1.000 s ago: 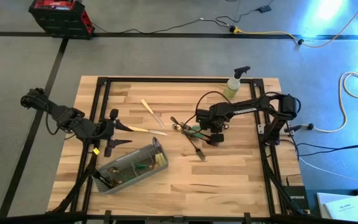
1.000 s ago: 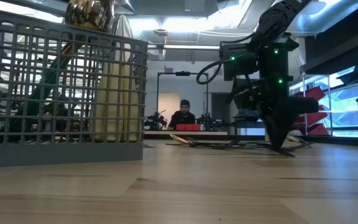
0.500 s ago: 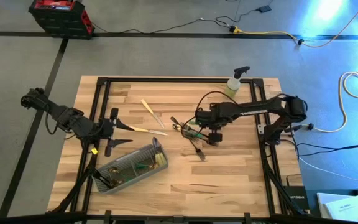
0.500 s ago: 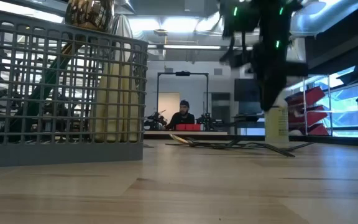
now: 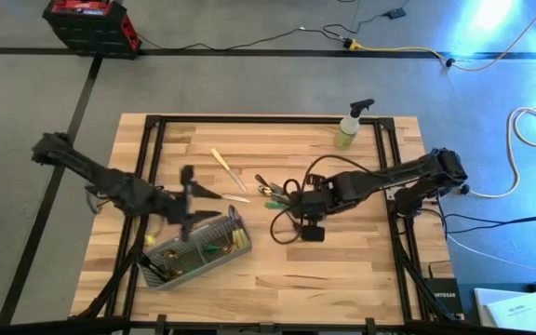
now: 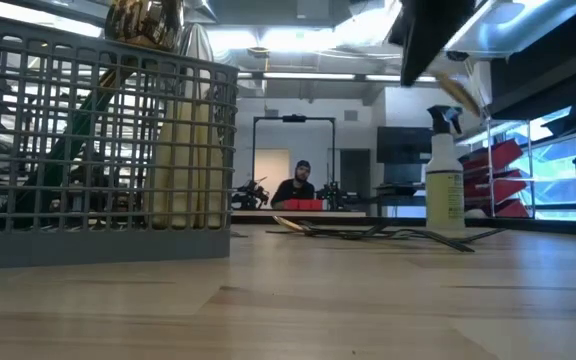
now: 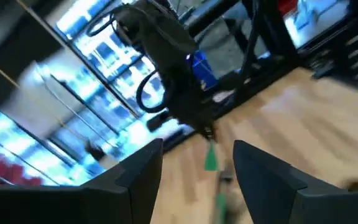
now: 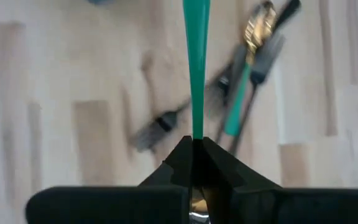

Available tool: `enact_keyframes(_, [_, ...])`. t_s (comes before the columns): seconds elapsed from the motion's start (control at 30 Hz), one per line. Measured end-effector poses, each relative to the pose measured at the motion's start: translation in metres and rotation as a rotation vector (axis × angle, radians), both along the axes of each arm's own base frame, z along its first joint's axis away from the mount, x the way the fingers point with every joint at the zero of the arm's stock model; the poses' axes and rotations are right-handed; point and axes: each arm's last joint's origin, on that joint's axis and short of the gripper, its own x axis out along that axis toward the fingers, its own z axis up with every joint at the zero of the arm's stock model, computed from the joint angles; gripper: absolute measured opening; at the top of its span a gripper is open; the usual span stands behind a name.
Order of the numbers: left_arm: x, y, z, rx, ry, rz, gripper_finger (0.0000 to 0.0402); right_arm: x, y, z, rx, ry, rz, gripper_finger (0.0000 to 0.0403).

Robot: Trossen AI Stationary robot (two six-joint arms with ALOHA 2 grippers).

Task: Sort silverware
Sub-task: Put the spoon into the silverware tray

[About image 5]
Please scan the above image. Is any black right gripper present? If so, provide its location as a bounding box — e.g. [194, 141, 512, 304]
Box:
[288, 172, 343, 243]

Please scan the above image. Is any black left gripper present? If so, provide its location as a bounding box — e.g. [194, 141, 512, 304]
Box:
[169, 165, 226, 244]

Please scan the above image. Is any grey silverware rack basket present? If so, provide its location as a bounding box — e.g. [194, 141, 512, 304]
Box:
[138, 204, 254, 292]

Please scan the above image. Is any white spray bottle yellow label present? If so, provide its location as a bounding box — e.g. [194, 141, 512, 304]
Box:
[333, 98, 376, 151]

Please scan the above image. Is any black netgear box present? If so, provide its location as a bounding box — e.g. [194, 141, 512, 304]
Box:
[423, 276, 465, 318]

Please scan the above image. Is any red black tool case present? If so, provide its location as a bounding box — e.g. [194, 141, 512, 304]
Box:
[41, 0, 143, 60]

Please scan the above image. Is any white booklet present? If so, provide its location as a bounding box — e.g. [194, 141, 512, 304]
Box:
[473, 287, 536, 334]

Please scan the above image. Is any black floor cable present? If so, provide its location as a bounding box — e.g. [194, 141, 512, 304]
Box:
[135, 18, 390, 52]
[437, 210, 536, 236]

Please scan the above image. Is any yellow extension cord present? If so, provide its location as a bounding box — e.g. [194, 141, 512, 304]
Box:
[343, 0, 536, 73]

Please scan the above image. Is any white floor cable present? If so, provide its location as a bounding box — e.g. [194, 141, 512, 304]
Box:
[445, 234, 536, 276]

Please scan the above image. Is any cream coiled floor cord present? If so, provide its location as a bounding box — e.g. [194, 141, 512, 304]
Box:
[458, 102, 536, 199]

